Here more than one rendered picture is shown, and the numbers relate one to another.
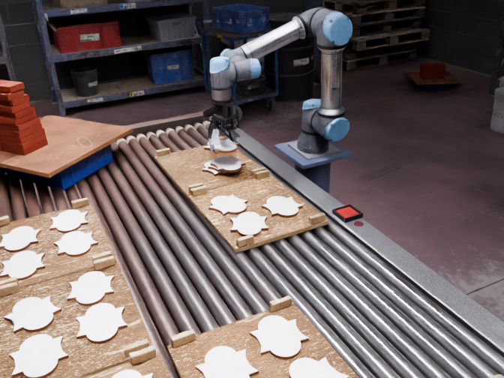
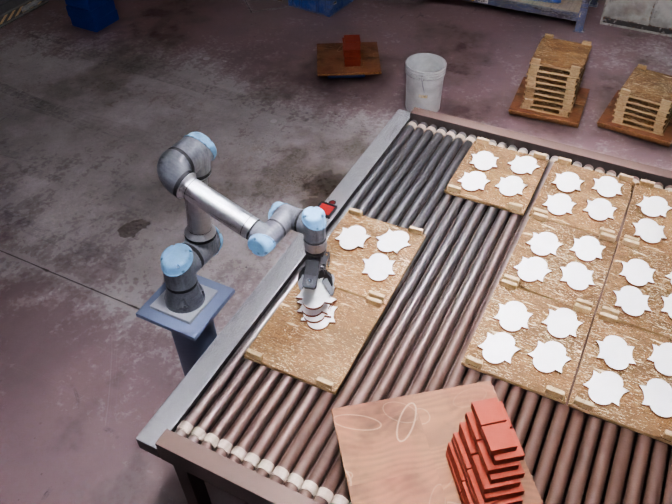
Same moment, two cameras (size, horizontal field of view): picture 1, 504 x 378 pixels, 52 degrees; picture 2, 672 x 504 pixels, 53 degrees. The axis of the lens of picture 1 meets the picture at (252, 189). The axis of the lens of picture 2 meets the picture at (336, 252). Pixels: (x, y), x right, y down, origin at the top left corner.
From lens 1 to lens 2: 329 cm
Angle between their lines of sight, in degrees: 93
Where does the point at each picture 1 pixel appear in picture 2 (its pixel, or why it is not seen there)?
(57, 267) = (540, 305)
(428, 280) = (368, 159)
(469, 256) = (75, 326)
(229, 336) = (492, 197)
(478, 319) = (385, 139)
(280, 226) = (377, 228)
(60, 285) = (548, 287)
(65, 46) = not seen: outside the picture
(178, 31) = not seen: outside the picture
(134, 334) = (532, 228)
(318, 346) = (464, 169)
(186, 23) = not seen: outside the picture
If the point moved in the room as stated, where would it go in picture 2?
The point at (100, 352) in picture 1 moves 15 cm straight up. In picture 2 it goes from (556, 231) to (564, 202)
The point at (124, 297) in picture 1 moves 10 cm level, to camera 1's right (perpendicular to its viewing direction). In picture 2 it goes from (519, 251) to (499, 238)
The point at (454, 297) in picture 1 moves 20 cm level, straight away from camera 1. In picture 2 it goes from (375, 148) to (334, 154)
